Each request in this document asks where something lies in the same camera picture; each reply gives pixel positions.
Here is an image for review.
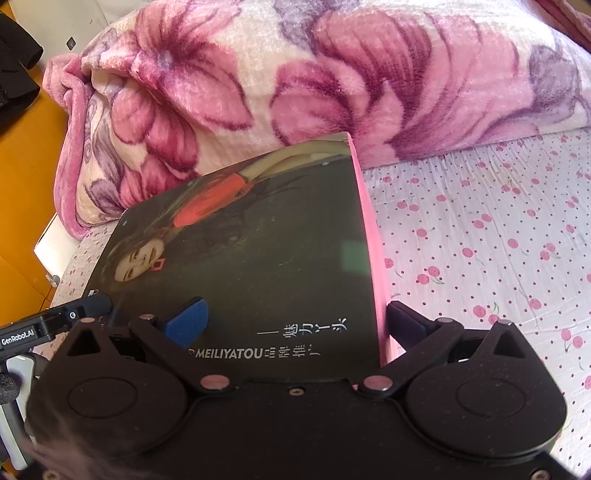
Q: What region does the yellow cabinet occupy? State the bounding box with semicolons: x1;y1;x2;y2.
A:
0;88;71;325

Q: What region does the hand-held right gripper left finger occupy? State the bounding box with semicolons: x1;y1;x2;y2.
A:
55;296;234;395

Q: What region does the black cloth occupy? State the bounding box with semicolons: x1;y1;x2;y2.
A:
0;11;44;110

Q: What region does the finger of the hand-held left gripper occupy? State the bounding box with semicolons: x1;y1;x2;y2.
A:
69;295;115;322

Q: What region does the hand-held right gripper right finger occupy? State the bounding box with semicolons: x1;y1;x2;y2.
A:
358;300;539;400

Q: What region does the portrait print box lid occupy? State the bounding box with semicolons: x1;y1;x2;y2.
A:
88;131;394;386

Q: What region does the white bed side board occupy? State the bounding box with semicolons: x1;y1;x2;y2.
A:
34;212;87;288

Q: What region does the pink floral fleece blanket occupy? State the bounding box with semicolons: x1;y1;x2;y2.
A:
41;0;591;241

